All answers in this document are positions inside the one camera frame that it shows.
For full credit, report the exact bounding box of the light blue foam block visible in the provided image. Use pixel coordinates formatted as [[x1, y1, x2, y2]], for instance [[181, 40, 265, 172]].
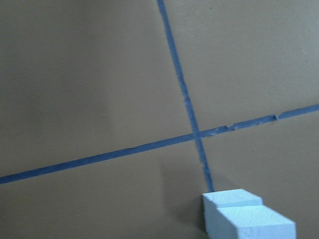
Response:
[[202, 189, 263, 237], [216, 206, 297, 239]]

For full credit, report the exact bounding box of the centre blue tape line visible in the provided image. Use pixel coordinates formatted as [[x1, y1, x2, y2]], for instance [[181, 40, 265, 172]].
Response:
[[157, 0, 214, 192]]

